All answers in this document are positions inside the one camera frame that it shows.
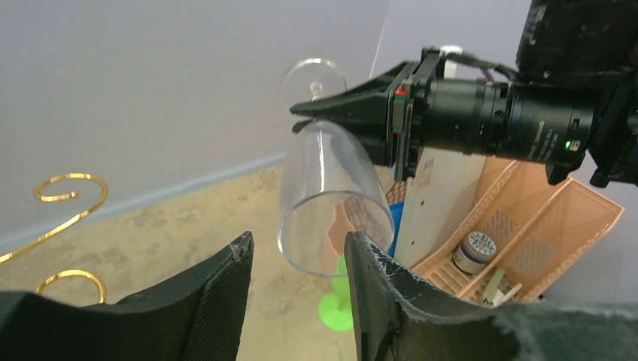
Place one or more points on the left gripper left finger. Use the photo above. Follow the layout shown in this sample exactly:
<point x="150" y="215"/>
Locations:
<point x="197" y="314"/>

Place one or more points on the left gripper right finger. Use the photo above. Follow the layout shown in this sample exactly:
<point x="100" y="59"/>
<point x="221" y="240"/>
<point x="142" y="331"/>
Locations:
<point x="398" y="315"/>

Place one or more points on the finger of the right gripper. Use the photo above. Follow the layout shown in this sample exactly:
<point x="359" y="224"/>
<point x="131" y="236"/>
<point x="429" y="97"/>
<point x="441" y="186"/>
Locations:
<point x="364" y="111"/>

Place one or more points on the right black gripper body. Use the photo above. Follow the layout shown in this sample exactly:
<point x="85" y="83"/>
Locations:
<point x="519" y="121"/>

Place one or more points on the clear wine glass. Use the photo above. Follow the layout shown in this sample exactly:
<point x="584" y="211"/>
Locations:
<point x="329" y="187"/>

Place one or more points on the green plastic goblet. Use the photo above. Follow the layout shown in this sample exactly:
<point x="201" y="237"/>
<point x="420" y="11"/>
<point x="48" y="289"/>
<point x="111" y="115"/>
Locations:
<point x="334" y="308"/>

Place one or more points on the grey board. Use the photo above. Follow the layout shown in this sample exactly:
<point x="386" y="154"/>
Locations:
<point x="438" y="199"/>

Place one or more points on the small round tin jar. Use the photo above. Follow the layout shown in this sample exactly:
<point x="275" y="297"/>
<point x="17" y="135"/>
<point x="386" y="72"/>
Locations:
<point x="474" y="253"/>

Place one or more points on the peach plastic organizer basket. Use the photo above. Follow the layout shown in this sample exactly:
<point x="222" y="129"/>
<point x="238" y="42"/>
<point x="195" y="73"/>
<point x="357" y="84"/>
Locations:
<point x="540" y="231"/>

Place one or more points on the gold wire wine glass rack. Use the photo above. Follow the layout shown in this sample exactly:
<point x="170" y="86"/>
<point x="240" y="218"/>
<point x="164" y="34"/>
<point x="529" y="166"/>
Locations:
<point x="102" y="291"/>

